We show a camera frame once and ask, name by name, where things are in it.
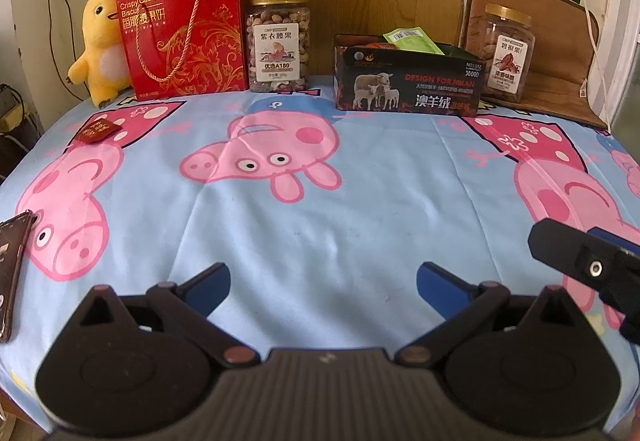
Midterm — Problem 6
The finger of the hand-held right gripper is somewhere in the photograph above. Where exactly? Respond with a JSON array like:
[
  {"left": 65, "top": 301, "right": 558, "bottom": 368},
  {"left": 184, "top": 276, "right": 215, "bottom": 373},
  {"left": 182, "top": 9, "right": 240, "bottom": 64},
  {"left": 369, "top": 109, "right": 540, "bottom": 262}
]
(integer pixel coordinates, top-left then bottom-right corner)
[{"left": 528, "top": 219, "right": 640, "bottom": 347}]

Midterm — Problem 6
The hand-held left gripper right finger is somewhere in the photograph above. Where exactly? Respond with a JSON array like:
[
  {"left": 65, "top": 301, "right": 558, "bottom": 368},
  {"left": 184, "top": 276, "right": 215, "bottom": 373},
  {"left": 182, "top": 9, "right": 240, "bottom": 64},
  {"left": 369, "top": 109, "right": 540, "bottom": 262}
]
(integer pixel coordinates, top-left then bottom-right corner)
[{"left": 395, "top": 262, "right": 587, "bottom": 368}]

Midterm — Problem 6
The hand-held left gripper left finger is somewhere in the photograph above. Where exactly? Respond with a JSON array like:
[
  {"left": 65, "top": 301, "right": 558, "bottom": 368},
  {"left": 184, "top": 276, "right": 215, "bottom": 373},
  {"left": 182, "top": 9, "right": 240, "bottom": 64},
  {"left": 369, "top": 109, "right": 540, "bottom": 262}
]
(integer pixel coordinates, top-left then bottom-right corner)
[{"left": 70, "top": 261, "right": 262, "bottom": 368}]

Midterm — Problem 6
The black cardboard box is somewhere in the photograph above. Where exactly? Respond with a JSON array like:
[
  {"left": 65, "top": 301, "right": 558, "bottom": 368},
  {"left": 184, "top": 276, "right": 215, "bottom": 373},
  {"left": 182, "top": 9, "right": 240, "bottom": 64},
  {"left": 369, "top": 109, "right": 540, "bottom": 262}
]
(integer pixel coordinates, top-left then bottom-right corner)
[{"left": 333, "top": 34, "right": 487, "bottom": 114}]

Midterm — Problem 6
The light green snack packet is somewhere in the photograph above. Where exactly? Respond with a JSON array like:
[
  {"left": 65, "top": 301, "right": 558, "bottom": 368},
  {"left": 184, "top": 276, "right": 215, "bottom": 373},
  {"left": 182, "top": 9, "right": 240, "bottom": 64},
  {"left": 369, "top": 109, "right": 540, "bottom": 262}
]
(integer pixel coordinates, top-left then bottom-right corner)
[{"left": 382, "top": 27, "right": 445, "bottom": 56}]

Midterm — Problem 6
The cartoon pig printed bedsheet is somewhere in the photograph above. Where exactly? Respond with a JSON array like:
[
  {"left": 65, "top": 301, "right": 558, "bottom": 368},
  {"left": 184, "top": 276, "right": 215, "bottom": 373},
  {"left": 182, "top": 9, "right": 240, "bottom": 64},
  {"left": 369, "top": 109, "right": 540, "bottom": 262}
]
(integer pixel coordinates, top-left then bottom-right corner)
[{"left": 0, "top": 86, "right": 640, "bottom": 427}]

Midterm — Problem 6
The brown seat cushion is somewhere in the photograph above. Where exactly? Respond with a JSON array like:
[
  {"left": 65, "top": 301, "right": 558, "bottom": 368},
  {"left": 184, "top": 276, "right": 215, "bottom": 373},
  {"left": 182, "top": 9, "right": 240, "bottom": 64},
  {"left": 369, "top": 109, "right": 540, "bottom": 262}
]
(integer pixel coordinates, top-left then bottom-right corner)
[{"left": 459, "top": 0, "right": 608, "bottom": 129}]

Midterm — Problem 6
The small red packet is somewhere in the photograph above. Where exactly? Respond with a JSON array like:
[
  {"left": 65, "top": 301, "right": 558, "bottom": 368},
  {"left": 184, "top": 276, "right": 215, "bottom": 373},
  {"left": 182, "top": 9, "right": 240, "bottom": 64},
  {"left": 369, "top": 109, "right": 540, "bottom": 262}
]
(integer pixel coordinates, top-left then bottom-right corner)
[{"left": 77, "top": 117, "right": 123, "bottom": 144}]

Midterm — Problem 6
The dark brown flat packet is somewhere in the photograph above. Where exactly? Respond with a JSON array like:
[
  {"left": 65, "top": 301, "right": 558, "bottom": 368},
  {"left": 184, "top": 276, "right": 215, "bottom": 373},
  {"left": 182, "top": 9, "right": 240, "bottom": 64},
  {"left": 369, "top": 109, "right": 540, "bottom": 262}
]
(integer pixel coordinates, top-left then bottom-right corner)
[{"left": 0, "top": 211, "right": 38, "bottom": 344}]

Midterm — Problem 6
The pecan jar with gold lid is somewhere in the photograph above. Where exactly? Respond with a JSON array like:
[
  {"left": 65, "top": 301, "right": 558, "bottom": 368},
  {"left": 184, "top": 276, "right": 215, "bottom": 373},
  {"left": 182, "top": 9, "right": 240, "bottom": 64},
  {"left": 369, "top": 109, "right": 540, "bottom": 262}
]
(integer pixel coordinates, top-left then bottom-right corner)
[{"left": 477, "top": 3, "right": 537, "bottom": 102}]

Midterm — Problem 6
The red gift box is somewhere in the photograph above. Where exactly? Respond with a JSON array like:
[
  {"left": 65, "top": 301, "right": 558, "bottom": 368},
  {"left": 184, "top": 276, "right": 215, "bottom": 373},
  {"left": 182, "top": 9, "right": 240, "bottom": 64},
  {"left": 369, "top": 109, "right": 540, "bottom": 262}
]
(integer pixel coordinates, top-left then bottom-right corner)
[{"left": 116, "top": 0, "right": 252, "bottom": 102}]

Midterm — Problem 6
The cashew jar with gold lid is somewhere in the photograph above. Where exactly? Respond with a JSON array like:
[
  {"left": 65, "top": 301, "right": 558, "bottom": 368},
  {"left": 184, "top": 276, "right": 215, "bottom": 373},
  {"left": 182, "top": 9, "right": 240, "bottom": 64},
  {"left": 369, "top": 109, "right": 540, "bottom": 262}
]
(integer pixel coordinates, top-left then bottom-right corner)
[{"left": 245, "top": 0, "right": 311, "bottom": 94}]

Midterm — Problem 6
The yellow duck plush toy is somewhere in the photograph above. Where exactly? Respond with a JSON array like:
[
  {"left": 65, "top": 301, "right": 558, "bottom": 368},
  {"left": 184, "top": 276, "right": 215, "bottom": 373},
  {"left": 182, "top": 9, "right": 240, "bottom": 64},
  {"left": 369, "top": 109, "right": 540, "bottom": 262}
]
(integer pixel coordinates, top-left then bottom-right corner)
[{"left": 67, "top": 0, "right": 133, "bottom": 108}]

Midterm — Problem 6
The white cable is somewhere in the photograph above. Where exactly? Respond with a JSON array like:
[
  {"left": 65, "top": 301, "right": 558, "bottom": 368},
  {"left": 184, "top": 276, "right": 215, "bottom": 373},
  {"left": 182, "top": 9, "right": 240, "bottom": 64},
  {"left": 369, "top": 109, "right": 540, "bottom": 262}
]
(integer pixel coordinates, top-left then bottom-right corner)
[{"left": 562, "top": 0, "right": 616, "bottom": 132}]

